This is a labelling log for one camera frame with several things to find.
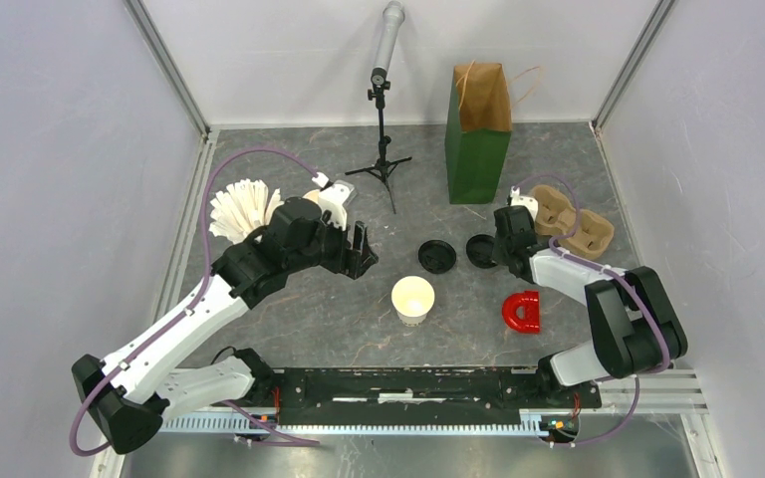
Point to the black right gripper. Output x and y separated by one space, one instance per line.
497 244

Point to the green brown paper bag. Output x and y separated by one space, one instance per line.
478 132

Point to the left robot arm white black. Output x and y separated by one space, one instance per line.
132 392

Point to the black plastic cup lid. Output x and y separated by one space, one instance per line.
479 251

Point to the red horseshoe shaped object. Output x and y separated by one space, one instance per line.
521 312

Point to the black tripod with grey tube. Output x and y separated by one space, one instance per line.
393 16

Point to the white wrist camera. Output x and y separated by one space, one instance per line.
517 197
334 197

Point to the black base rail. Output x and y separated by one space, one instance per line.
449 395

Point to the white paper coffee cup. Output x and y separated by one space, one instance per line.
413 298

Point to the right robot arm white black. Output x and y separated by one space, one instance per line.
634 327

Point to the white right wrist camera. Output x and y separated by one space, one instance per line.
517 197

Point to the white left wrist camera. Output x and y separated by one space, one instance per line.
334 197

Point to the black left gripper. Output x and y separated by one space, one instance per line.
351 262

